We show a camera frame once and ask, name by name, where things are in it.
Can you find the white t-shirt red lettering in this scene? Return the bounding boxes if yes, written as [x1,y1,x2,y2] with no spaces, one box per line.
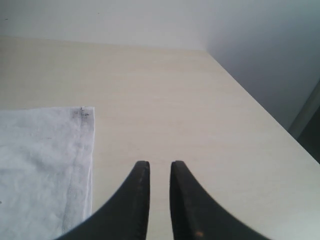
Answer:
[0,106,95,240]

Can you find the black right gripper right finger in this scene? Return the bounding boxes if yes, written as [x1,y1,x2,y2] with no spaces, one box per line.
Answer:
[169,160,267,240]

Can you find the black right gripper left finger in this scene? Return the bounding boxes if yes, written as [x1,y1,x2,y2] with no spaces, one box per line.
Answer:
[59,161,150,240]

